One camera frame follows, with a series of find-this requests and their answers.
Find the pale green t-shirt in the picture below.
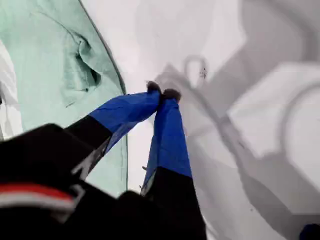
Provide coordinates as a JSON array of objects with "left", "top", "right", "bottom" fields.
[{"left": 0, "top": 0, "right": 130, "bottom": 198}]

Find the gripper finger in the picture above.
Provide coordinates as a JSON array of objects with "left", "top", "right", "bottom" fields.
[
  {"left": 139, "top": 88, "right": 208, "bottom": 240},
  {"left": 63, "top": 81, "right": 163, "bottom": 181}
]

